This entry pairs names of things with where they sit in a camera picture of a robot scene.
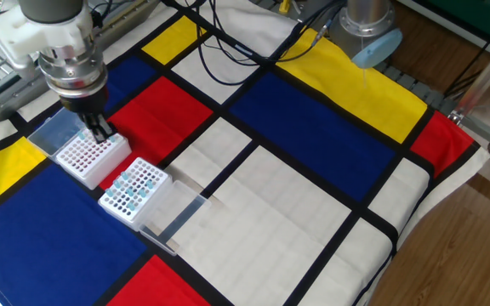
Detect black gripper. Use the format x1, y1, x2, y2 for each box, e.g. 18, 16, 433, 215
59, 87, 117, 145

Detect white pipette tip box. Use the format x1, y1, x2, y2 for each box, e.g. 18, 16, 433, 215
27, 108, 132, 190
98, 156, 212, 257

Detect colour block tablecloth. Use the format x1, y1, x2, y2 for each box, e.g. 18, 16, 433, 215
0, 0, 490, 306

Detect white thin cable tie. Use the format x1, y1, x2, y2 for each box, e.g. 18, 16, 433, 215
360, 36, 368, 89

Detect aluminium profile frame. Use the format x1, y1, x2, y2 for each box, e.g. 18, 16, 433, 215
447, 28, 490, 159

